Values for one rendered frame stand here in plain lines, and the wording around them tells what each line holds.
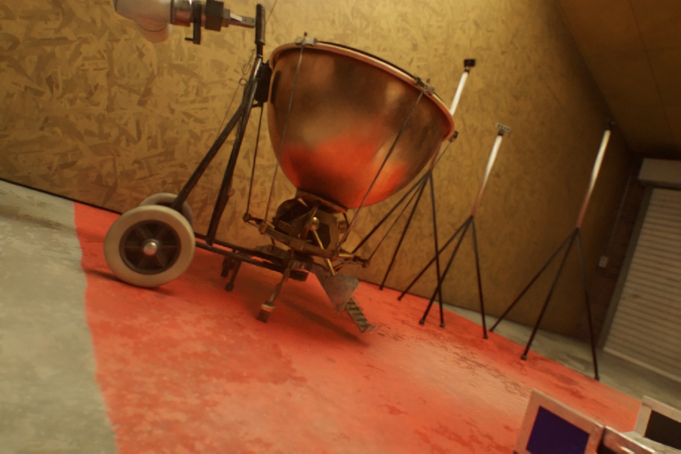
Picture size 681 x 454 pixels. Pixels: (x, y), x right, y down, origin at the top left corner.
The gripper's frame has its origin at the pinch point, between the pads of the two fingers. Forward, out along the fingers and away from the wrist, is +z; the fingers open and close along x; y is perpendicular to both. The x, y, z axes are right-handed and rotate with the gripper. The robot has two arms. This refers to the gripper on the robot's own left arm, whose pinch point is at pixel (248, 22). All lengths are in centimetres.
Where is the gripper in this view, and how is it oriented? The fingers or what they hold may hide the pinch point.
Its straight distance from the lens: 137.8
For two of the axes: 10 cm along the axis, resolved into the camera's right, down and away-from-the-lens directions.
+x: -4.1, -0.8, 9.1
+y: 0.3, -10.0, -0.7
